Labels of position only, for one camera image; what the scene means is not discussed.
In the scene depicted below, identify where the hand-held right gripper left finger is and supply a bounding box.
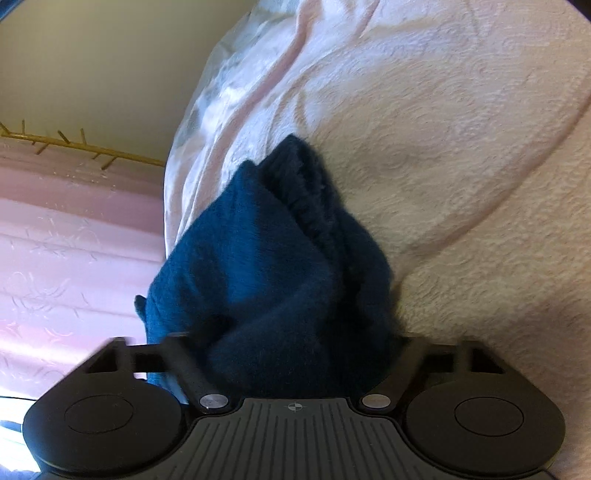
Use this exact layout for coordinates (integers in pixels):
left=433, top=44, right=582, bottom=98
left=85, top=332, right=230, bottom=412

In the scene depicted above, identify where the pink bedspread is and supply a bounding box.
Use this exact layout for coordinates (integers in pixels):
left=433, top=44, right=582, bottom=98
left=295, top=0, right=591, bottom=476

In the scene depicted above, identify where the pink patterned curtain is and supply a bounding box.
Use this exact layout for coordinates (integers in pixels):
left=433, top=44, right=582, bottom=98
left=0, top=134, right=174, bottom=400

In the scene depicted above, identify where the blue knit sweater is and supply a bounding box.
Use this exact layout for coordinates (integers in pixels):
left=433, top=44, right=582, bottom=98
left=134, top=133, right=408, bottom=401

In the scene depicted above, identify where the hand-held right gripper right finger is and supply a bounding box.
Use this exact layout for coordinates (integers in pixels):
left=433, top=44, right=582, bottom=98
left=360, top=333, right=505, bottom=412

